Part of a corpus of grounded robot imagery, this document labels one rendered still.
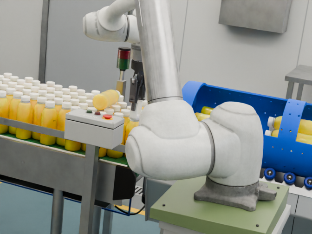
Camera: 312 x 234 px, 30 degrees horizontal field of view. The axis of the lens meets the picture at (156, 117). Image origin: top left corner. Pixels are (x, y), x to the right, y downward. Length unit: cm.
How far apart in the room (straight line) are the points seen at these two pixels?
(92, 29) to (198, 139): 78
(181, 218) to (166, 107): 31
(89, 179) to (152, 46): 81
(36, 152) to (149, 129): 97
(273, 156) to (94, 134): 67
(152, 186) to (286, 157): 55
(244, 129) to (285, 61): 404
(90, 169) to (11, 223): 162
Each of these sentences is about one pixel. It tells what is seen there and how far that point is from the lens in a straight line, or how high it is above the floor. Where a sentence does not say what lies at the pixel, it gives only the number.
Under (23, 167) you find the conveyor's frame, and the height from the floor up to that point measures 79.
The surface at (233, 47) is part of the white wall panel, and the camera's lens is 572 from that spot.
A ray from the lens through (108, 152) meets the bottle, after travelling 236.
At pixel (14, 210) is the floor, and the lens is 396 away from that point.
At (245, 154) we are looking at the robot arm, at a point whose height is 121.
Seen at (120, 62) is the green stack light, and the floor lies 119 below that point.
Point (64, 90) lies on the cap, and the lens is 264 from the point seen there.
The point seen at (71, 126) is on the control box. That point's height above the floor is 106.
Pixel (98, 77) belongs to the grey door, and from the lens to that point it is 627.
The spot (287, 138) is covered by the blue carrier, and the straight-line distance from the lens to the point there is 216.
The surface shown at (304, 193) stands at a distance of 224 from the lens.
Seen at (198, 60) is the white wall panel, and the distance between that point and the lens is 584.
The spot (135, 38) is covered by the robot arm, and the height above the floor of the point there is 139.
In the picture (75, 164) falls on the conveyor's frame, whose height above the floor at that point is 86.
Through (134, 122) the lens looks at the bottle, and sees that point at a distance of 233.
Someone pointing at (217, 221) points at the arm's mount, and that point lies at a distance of 159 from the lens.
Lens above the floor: 171
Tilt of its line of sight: 16 degrees down
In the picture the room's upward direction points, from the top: 7 degrees clockwise
